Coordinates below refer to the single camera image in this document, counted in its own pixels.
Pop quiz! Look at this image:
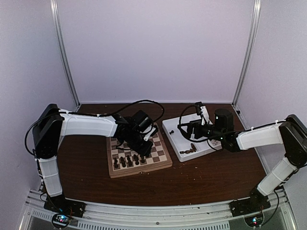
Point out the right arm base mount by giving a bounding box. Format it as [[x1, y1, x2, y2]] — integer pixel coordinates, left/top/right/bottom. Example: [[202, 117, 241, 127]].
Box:
[[229, 188, 271, 217]]

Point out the aluminium front rail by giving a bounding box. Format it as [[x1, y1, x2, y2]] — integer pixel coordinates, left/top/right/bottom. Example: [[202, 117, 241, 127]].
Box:
[[17, 190, 298, 230]]

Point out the left aluminium frame post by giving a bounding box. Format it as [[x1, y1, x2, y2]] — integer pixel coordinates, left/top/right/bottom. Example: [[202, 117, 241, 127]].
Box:
[[50, 0, 81, 107]]

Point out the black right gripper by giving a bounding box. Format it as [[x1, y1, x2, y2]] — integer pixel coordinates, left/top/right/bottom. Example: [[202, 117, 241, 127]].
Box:
[[178, 119, 225, 141]]

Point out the aluminium frame post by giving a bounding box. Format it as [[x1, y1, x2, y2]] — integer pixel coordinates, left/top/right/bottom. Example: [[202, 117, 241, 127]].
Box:
[[50, 0, 81, 107], [231, 0, 261, 106]]

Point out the dark chess piece crossing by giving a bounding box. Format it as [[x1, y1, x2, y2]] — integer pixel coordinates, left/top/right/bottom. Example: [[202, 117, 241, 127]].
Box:
[[179, 149, 196, 154]]

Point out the wooden chess board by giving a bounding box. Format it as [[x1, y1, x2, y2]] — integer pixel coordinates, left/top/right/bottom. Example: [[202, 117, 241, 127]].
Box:
[[106, 131, 173, 178]]

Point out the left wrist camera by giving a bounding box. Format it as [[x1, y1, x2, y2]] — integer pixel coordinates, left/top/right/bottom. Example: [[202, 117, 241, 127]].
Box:
[[143, 124, 158, 141]]

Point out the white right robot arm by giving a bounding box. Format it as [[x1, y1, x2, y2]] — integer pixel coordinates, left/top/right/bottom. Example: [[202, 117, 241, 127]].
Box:
[[187, 109, 307, 212]]

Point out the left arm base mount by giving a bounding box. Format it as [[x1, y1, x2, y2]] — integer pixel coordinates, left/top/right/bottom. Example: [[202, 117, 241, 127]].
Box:
[[44, 192, 86, 218]]

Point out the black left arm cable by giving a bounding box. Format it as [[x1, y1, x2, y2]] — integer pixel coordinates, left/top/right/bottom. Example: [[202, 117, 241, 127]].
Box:
[[67, 99, 165, 125]]

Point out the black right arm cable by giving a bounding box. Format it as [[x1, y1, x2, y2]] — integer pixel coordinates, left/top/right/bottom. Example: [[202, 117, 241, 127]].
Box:
[[177, 103, 209, 142]]

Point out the white plastic divided tray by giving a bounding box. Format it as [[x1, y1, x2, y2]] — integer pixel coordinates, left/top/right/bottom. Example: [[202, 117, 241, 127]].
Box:
[[162, 117, 222, 162]]

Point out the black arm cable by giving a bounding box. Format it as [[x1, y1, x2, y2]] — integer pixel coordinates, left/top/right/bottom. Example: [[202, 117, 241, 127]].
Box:
[[177, 103, 209, 142], [67, 99, 165, 125]]

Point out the right aluminium frame post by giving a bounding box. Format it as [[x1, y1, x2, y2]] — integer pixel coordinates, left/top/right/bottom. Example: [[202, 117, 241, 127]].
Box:
[[231, 0, 261, 106]]

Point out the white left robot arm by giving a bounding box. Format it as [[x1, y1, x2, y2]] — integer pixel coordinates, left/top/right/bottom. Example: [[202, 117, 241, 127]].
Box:
[[24, 103, 158, 213]]

